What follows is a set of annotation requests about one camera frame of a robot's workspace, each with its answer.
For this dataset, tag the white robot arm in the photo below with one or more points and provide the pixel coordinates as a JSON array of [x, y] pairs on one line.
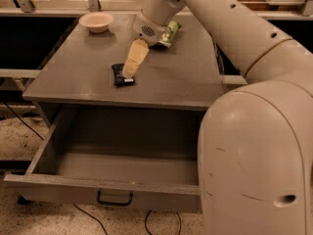
[[255, 149]]

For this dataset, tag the black drawer handle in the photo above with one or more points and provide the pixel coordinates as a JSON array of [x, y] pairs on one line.
[[114, 200]]

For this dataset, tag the green kettle chips bag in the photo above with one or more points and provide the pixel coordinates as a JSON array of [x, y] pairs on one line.
[[169, 34]]

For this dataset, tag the grey open top drawer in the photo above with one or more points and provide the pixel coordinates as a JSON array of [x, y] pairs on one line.
[[71, 168]]

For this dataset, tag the dark blue rxbar wrapper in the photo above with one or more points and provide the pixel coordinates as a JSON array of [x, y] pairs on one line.
[[119, 79]]

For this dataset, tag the beige bowl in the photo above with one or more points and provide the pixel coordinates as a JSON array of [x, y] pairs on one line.
[[96, 22]]

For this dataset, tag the white gripper with vent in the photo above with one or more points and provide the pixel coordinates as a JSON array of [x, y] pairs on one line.
[[147, 30]]

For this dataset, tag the grey cabinet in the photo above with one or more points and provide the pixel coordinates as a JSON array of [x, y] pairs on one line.
[[173, 87]]

